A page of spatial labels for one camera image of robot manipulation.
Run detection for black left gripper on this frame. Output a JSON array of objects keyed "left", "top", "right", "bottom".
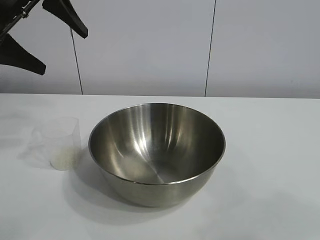
[{"left": 0, "top": 0, "right": 89, "bottom": 76}]

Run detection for stainless steel mixing bowl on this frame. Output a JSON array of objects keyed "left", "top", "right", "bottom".
[{"left": 88, "top": 101, "right": 227, "bottom": 208}]

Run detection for white rice grains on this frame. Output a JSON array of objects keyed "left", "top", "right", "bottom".
[{"left": 49, "top": 147, "right": 77, "bottom": 172}]

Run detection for clear plastic measuring cup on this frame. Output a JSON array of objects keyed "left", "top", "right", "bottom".
[{"left": 16, "top": 116, "right": 81, "bottom": 172}]

